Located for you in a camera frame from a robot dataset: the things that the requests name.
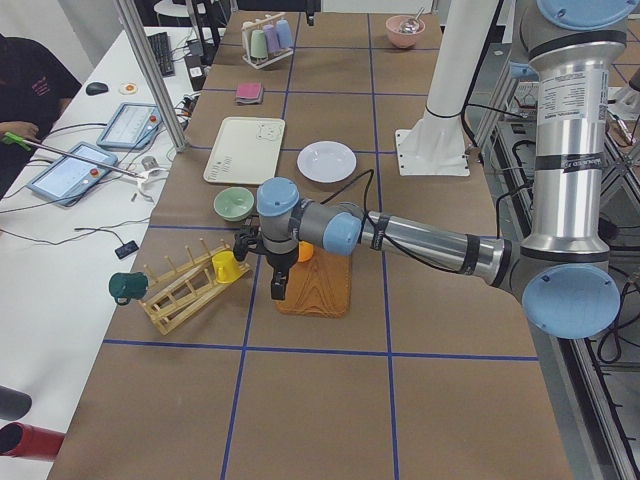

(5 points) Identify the cream bear tray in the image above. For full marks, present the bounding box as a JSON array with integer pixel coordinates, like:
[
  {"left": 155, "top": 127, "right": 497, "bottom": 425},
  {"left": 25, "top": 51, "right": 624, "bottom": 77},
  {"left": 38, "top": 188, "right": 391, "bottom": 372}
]
[{"left": 203, "top": 117, "right": 286, "bottom": 185}]

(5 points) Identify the aluminium frame post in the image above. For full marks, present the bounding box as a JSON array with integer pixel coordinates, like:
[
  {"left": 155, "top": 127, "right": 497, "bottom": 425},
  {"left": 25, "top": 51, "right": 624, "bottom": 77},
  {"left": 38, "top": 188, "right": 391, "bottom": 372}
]
[{"left": 114, "top": 0, "right": 187, "bottom": 153}]

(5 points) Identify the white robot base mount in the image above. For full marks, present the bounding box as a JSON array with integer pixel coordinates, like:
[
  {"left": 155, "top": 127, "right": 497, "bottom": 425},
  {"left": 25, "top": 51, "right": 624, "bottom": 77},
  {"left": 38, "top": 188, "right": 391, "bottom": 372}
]
[{"left": 396, "top": 0, "right": 501, "bottom": 176}]

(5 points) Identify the green bowl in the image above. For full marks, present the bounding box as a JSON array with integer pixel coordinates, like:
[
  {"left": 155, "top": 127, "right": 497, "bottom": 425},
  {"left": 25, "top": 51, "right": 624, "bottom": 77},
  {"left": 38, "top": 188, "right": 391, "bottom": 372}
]
[{"left": 213, "top": 186, "right": 255, "bottom": 222}]

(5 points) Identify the white cup rack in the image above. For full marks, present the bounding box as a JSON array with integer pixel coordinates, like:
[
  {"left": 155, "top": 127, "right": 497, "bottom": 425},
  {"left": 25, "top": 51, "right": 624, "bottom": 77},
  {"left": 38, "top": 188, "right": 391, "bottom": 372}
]
[{"left": 241, "top": 12, "right": 294, "bottom": 69}]

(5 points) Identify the grey tube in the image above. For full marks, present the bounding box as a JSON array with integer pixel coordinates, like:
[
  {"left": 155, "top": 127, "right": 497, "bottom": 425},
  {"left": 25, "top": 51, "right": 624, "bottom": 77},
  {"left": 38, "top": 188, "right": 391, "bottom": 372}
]
[{"left": 0, "top": 385, "right": 32, "bottom": 421}]

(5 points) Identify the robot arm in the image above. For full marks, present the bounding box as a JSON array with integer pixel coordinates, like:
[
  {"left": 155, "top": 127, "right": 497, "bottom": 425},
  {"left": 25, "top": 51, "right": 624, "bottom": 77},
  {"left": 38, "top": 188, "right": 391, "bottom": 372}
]
[{"left": 256, "top": 1, "right": 636, "bottom": 339}]

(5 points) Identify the wooden cutting board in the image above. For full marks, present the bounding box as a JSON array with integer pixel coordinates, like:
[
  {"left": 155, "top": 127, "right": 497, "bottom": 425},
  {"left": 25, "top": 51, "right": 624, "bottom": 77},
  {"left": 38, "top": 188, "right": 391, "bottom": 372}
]
[{"left": 275, "top": 246, "right": 351, "bottom": 318}]

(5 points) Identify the small black device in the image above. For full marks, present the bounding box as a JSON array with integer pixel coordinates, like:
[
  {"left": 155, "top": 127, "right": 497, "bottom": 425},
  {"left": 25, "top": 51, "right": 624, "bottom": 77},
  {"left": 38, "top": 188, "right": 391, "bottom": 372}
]
[{"left": 114, "top": 241, "right": 139, "bottom": 260}]

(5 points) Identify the yellow mug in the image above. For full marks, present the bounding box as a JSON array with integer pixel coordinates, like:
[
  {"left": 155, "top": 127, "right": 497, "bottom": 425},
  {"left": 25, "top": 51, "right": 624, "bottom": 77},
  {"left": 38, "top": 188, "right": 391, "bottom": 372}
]
[{"left": 212, "top": 250, "right": 242, "bottom": 284}]

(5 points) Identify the grey cloth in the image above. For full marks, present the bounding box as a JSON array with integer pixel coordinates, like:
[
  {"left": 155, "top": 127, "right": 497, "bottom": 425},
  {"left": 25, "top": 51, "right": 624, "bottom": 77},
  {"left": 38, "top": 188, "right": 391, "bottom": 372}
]
[{"left": 235, "top": 82, "right": 264, "bottom": 105}]

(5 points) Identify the black computer mouse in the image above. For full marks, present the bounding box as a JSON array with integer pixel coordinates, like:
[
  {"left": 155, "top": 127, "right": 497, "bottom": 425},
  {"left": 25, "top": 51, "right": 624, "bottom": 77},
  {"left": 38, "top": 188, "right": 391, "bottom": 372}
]
[{"left": 85, "top": 82, "right": 109, "bottom": 96}]

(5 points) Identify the near teach pendant tablet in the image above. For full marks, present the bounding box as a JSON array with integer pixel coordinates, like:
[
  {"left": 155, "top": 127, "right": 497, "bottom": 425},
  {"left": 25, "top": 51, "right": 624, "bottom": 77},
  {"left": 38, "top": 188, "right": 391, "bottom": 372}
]
[{"left": 27, "top": 142, "right": 118, "bottom": 206}]

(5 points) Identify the blue cup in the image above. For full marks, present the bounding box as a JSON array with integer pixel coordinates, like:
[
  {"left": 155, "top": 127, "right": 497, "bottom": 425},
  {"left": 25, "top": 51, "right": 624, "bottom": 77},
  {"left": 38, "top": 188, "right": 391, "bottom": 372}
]
[{"left": 275, "top": 19, "right": 293, "bottom": 49}]

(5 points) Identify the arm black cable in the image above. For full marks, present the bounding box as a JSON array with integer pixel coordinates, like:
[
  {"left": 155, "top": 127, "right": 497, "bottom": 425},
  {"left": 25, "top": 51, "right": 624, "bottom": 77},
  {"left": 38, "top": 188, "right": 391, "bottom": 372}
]
[{"left": 319, "top": 168, "right": 471, "bottom": 274}]

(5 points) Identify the black keyboard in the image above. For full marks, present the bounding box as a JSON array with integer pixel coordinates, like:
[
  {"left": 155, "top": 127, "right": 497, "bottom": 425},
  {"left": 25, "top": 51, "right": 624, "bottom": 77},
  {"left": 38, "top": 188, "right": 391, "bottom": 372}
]
[{"left": 147, "top": 32, "right": 175, "bottom": 77}]

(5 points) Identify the metal spoon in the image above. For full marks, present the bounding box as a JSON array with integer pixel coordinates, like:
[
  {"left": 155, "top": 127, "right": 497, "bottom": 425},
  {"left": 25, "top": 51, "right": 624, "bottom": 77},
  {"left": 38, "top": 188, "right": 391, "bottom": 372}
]
[{"left": 399, "top": 7, "right": 425, "bottom": 34}]

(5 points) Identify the pink bowl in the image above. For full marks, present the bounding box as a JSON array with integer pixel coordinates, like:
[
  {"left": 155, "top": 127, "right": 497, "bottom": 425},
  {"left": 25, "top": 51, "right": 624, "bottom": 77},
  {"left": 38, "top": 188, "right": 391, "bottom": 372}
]
[{"left": 385, "top": 15, "right": 426, "bottom": 49}]

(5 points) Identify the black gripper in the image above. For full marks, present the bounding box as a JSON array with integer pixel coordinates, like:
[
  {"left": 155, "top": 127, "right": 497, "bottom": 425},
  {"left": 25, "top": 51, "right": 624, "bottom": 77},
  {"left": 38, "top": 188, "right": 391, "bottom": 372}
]
[{"left": 265, "top": 249, "right": 296, "bottom": 300}]

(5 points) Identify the pink cloth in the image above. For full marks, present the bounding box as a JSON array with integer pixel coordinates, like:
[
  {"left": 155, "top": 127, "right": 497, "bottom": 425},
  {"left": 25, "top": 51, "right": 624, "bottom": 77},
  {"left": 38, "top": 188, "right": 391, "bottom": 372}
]
[{"left": 236, "top": 82, "right": 263, "bottom": 101}]

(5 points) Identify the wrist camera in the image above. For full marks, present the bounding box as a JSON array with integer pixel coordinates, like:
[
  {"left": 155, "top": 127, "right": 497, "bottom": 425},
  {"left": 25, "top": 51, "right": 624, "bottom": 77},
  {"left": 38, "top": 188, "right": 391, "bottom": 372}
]
[{"left": 233, "top": 226, "right": 264, "bottom": 262}]

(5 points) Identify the person in black shirt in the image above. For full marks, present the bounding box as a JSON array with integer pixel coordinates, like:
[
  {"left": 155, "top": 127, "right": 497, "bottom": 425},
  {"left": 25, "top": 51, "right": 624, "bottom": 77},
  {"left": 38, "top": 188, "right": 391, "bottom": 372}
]
[{"left": 0, "top": 33, "right": 83, "bottom": 199}]

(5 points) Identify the reacher grabber stick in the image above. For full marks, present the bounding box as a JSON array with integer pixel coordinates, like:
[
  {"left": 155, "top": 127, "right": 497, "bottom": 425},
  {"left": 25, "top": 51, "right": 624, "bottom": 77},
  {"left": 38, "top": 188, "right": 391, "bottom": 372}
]
[{"left": 2, "top": 132, "right": 169, "bottom": 201}]

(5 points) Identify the teach pendant tablet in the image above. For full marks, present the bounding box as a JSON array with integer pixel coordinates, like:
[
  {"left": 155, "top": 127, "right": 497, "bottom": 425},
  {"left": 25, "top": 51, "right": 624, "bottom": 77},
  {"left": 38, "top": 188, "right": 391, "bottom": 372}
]
[
  {"left": 27, "top": 142, "right": 118, "bottom": 206},
  {"left": 97, "top": 103, "right": 162, "bottom": 150}
]

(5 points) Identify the green cup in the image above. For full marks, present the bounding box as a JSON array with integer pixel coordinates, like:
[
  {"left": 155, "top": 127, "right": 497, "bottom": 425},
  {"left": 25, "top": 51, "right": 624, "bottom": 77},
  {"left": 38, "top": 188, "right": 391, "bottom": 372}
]
[{"left": 250, "top": 29, "right": 269, "bottom": 61}]

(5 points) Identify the dark green mug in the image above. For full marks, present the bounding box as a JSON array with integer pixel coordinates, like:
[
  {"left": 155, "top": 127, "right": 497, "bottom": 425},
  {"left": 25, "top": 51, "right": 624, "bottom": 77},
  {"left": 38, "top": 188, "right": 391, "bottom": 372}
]
[{"left": 108, "top": 272, "right": 149, "bottom": 306}]

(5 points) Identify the wooden drying rack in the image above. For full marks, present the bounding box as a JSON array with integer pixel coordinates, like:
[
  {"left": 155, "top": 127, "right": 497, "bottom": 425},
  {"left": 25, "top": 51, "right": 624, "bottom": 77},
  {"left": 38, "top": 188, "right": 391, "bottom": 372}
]
[{"left": 138, "top": 238, "right": 251, "bottom": 335}]

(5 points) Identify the orange fruit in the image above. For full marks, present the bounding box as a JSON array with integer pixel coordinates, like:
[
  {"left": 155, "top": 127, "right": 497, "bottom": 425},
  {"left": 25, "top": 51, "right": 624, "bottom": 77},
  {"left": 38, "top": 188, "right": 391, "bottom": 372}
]
[{"left": 297, "top": 241, "right": 314, "bottom": 263}]

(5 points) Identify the far teach pendant tablet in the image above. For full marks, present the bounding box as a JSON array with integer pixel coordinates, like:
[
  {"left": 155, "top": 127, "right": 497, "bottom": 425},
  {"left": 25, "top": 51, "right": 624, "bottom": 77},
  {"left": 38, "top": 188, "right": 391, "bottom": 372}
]
[{"left": 97, "top": 103, "right": 162, "bottom": 150}]

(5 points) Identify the red tube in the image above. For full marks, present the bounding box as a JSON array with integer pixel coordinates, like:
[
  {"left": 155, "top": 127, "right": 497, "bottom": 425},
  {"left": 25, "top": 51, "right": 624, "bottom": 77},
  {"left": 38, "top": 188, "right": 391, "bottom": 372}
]
[{"left": 1, "top": 422, "right": 65, "bottom": 461}]

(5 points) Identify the purple cup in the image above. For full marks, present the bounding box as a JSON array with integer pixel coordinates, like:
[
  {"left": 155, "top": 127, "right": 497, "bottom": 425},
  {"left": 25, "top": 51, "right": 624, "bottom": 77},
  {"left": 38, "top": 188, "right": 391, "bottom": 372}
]
[{"left": 262, "top": 24, "right": 280, "bottom": 55}]

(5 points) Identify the white round plate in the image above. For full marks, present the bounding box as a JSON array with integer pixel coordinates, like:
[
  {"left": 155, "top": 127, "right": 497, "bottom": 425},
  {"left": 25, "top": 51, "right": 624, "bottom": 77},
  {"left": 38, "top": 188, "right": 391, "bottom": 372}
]
[{"left": 297, "top": 141, "right": 357, "bottom": 184}]

